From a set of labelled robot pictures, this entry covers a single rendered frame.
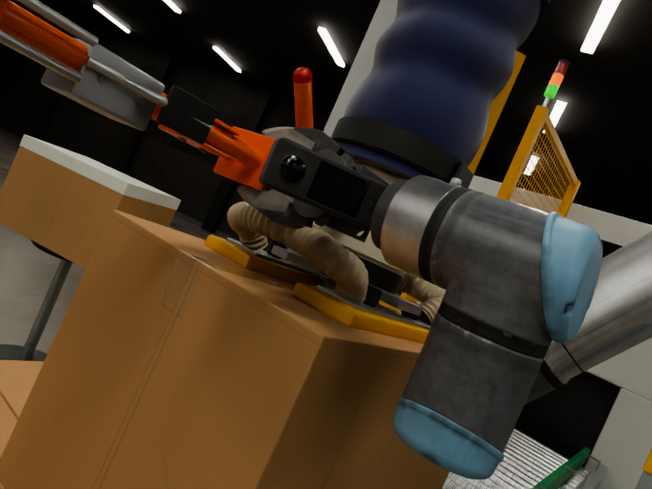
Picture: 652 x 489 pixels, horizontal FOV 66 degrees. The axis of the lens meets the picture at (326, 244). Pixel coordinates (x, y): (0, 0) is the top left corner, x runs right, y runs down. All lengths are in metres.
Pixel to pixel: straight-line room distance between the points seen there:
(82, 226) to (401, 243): 1.99
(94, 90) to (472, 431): 0.39
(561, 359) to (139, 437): 0.45
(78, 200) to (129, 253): 1.68
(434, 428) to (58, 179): 2.20
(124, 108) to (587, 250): 0.38
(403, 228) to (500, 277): 0.09
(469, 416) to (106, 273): 0.50
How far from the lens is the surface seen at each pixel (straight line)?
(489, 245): 0.40
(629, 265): 0.54
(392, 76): 0.76
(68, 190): 2.41
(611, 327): 0.54
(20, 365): 1.51
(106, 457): 0.68
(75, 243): 2.35
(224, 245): 0.74
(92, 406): 0.70
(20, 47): 0.42
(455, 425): 0.41
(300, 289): 0.64
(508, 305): 0.40
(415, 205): 0.43
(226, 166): 0.60
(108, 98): 0.46
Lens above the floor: 1.16
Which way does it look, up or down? 1 degrees down
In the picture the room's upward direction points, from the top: 24 degrees clockwise
